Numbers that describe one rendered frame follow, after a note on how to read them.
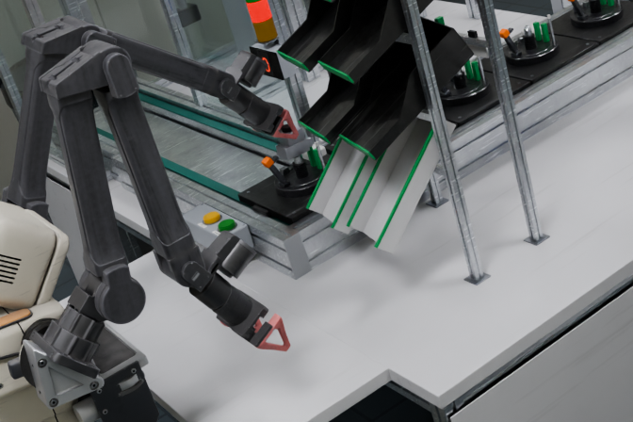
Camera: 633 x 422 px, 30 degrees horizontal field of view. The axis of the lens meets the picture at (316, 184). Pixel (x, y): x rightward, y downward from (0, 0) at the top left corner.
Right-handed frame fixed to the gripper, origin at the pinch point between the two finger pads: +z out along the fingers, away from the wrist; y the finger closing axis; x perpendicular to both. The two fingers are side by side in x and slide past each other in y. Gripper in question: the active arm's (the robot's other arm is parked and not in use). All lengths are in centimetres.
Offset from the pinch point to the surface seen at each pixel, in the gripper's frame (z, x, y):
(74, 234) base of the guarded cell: 26, 45, 117
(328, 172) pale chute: -0.7, 6.0, -21.1
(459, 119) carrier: 33.7, -24.0, -11.3
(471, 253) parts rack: 16, 9, -53
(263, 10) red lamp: -12.3, -23.5, 15.9
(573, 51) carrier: 57, -57, -11
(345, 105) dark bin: -10.3, -6.5, -28.1
